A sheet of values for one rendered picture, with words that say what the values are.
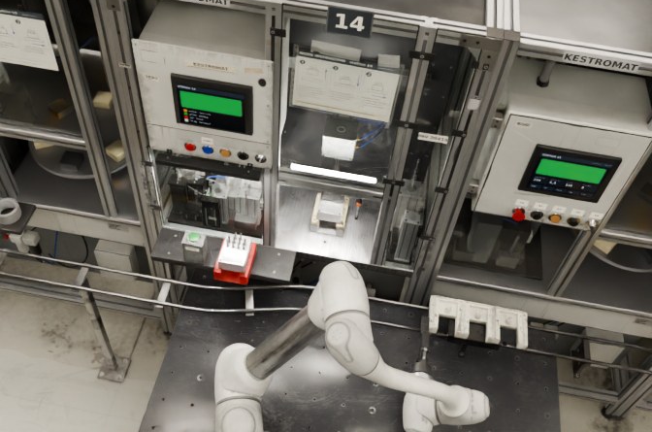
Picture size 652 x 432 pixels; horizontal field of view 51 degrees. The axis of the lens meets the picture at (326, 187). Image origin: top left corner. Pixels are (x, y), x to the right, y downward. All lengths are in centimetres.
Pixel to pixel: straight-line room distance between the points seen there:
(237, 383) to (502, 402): 101
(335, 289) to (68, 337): 193
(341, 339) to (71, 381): 190
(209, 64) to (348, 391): 132
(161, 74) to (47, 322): 188
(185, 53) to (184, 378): 123
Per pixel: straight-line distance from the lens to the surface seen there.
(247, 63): 203
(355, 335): 191
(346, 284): 200
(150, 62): 214
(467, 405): 234
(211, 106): 215
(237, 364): 238
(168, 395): 268
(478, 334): 270
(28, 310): 379
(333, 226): 276
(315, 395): 266
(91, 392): 349
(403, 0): 199
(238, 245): 255
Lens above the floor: 311
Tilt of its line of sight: 50 degrees down
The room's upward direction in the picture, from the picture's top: 6 degrees clockwise
